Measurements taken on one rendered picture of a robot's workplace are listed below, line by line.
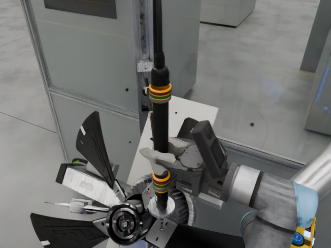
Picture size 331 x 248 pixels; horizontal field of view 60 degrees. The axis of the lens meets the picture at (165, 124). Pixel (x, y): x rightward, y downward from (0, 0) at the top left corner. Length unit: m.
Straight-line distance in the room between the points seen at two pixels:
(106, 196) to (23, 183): 1.88
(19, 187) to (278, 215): 2.52
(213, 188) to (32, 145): 2.80
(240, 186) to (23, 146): 2.91
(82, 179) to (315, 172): 0.78
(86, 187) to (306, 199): 0.78
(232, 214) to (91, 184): 0.99
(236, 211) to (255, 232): 1.20
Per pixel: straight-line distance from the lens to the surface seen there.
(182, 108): 1.09
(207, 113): 1.06
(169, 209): 0.78
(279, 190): 0.58
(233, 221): 1.88
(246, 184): 0.58
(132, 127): 1.74
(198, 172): 0.60
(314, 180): 0.72
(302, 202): 0.58
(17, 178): 2.97
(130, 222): 0.86
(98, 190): 1.10
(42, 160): 3.07
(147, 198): 0.88
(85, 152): 1.04
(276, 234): 0.59
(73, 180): 1.16
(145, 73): 1.18
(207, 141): 0.55
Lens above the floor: 1.92
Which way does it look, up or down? 36 degrees down
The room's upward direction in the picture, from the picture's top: straight up
